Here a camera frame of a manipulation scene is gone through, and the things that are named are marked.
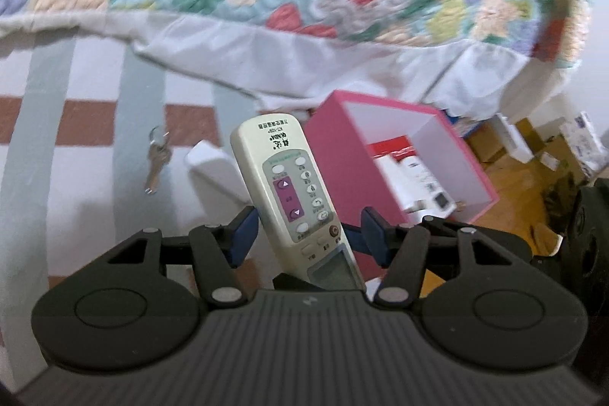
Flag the cream remote control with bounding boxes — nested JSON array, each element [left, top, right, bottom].
[[230, 113, 367, 293]]

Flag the white power bank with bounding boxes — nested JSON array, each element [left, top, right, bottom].
[[376, 154, 460, 217]]

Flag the small white charger cube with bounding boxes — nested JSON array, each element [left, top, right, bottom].
[[185, 140, 253, 210]]

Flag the white printed carton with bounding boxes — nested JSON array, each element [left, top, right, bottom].
[[559, 111, 603, 172]]

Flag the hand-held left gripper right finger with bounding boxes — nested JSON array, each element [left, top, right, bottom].
[[359, 207, 532, 308]]

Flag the striped blanket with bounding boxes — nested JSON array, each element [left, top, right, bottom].
[[0, 32, 316, 342]]

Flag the silver keys on ring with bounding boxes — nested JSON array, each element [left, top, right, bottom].
[[144, 126, 173, 196]]

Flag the white cardboard box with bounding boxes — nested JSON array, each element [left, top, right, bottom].
[[490, 113, 534, 164]]

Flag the red and white pack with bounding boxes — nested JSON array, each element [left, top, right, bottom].
[[366, 139, 418, 162]]

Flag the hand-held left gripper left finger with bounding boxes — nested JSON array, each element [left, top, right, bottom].
[[107, 205, 260, 310]]

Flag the pink box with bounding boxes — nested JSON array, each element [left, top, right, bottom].
[[304, 89, 501, 288]]

